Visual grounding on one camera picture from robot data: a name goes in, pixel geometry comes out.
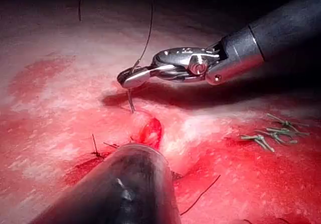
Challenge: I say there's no right arm needle driver jaw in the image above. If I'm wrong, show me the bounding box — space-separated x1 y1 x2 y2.
116 66 141 84
122 66 152 89

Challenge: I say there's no curved steel needle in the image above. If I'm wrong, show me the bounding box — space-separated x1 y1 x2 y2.
127 87 135 114

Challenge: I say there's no black thread piece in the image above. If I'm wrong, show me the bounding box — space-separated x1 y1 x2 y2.
180 174 222 216

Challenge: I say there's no right arm needle driver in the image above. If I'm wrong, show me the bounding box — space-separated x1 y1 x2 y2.
151 43 228 83

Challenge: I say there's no tissue pad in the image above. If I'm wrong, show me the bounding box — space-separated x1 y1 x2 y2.
0 0 321 224

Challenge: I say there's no blue stitching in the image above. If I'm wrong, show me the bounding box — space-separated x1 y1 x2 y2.
239 113 310 153

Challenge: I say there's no black stitching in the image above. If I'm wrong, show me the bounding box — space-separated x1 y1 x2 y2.
89 133 184 182

